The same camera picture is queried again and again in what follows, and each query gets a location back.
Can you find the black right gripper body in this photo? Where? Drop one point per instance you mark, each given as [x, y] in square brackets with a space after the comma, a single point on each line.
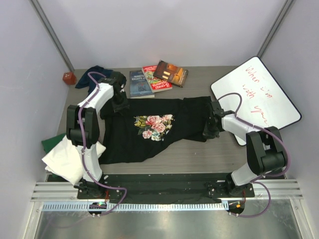
[210, 131]

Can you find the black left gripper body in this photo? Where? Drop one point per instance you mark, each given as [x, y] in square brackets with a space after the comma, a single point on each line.
[120, 102]

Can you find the black t shirt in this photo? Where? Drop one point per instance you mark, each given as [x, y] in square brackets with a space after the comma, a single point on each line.
[149, 126]

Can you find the red cover book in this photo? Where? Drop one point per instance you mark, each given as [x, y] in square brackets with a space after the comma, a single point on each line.
[156, 84]

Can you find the white dry-erase board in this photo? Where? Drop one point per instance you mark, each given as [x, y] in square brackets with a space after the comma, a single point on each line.
[264, 102]

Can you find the dark cover paperback book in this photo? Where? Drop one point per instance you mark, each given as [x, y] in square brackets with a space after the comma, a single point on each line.
[171, 73]

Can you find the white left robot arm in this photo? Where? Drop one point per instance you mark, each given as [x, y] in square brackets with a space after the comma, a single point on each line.
[82, 127]

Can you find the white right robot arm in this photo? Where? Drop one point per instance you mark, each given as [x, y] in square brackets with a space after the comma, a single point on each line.
[264, 147]

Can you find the blue 1984 paperback book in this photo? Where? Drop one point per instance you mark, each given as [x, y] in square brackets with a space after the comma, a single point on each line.
[139, 87]

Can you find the navy blue t shirt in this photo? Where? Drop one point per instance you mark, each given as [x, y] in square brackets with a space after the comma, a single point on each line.
[84, 79]

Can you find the small red cube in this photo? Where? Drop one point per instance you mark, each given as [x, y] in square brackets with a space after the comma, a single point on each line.
[69, 78]

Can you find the white folded t shirt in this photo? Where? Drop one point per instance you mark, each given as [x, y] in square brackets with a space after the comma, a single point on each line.
[65, 160]

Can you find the green t shirt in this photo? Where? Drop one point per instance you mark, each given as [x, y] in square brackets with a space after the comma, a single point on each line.
[50, 143]

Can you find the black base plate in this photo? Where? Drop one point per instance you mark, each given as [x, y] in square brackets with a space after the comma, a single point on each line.
[163, 189]

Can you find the white perforated cable rail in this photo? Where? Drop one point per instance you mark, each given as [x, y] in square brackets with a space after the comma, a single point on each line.
[103, 207]

